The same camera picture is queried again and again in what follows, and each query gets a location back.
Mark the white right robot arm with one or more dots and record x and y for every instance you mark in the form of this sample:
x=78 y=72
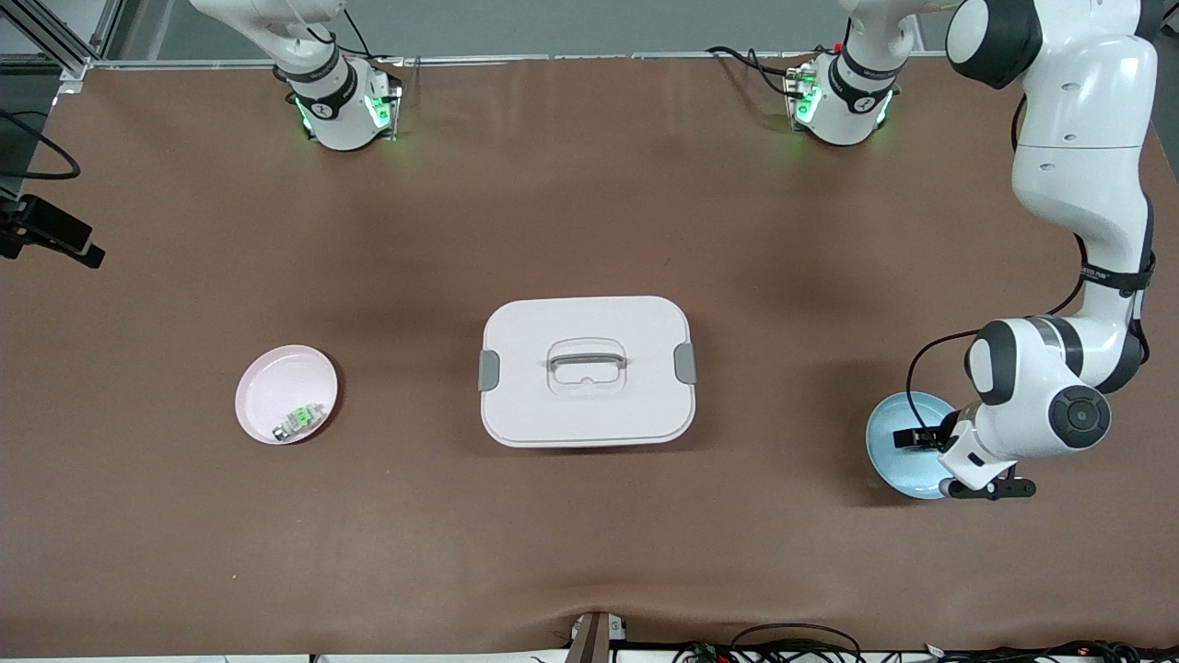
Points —
x=336 y=115

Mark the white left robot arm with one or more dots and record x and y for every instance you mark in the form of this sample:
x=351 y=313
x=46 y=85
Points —
x=1078 y=138

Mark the light blue round plate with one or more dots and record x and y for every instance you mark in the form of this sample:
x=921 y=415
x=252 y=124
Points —
x=889 y=460

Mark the pink round plate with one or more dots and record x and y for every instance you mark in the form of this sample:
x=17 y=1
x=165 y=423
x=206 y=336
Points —
x=276 y=391

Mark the white lidded storage box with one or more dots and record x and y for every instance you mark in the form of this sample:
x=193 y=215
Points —
x=589 y=410

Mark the brown table mat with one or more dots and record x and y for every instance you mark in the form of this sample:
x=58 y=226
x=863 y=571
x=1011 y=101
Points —
x=589 y=543

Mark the aluminium frame post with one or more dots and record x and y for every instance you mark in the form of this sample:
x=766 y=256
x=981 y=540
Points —
x=55 y=41

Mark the green switch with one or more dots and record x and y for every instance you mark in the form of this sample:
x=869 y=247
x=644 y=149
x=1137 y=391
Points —
x=297 y=421

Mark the grey metal bracket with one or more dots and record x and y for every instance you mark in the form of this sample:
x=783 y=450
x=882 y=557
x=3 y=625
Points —
x=589 y=640

